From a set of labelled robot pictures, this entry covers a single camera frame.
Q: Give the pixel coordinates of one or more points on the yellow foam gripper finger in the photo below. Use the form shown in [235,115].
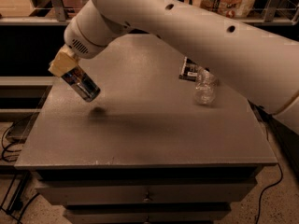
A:
[65,60]

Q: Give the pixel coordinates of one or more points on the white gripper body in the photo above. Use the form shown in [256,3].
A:
[78,40]

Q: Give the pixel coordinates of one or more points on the red bull can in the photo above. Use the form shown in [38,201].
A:
[81,83]

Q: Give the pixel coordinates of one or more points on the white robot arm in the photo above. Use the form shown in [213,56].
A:
[261,66]

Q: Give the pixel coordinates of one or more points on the black snack packet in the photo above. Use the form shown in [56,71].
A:
[189,70]

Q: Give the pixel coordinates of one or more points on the grey drawer cabinet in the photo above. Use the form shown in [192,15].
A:
[144,152]

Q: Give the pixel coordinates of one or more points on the clear plastic water bottle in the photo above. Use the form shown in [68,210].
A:
[205,87]

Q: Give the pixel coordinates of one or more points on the upper drawer front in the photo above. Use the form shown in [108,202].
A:
[97,192]

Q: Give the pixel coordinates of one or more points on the drawer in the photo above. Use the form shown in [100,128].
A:
[97,192]
[142,216]

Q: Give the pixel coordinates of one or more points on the lower drawer front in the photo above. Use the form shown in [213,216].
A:
[142,216]

